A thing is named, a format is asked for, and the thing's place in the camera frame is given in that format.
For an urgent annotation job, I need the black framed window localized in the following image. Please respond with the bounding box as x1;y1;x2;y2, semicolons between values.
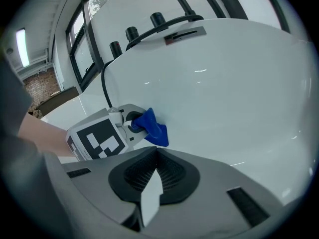
65;0;105;86

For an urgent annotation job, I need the white gripper camera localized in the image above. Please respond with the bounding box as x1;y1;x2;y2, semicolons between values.
108;107;125;127

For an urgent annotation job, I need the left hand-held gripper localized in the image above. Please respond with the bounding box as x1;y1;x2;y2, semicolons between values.
66;104;148;162

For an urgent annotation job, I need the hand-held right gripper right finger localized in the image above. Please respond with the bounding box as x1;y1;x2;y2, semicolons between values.
142;147;284;239

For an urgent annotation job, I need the person's grey sleeve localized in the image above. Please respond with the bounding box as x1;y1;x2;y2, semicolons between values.
0;55;63;234

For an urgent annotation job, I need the dark brown table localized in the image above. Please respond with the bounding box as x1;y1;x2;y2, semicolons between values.
36;86;81;117

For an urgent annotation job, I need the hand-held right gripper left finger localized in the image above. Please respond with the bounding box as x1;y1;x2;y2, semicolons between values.
61;147;159;226

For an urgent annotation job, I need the black faucet knob red dot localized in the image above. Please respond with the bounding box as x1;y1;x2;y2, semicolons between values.
109;41;123;59

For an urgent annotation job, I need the long ceiling light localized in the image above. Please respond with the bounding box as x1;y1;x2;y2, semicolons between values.
15;28;30;68

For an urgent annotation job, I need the white bathtub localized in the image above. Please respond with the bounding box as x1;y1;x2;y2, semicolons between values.
40;17;317;210

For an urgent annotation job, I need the person's left forearm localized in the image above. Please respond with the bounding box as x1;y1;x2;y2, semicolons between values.
17;113;76;158

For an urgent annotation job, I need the black ribbed shower hose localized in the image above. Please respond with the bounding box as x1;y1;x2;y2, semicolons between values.
125;14;204;51

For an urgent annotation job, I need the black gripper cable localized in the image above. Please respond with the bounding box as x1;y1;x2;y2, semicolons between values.
100;59;118;109

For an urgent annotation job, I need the blue wiping cloth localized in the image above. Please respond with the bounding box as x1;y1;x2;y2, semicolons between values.
131;107;169;148

